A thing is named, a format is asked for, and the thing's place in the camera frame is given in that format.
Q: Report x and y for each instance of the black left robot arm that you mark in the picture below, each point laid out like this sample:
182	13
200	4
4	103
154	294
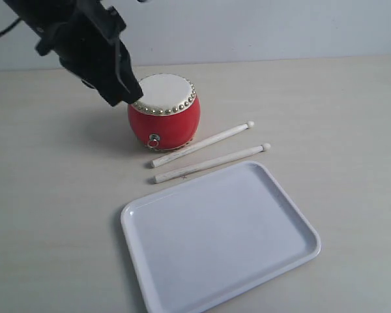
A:
38	15

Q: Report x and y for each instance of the white wooden drumstick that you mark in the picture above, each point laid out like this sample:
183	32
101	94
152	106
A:
212	163
202	144

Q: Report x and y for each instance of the white plastic tray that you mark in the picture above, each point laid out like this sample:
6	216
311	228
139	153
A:
207	240

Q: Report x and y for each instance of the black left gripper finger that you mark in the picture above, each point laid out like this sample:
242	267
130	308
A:
111	89
132	91

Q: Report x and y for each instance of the small red drum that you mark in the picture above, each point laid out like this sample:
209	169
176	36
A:
167	116

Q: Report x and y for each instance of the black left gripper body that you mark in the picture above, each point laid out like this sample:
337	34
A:
88	44

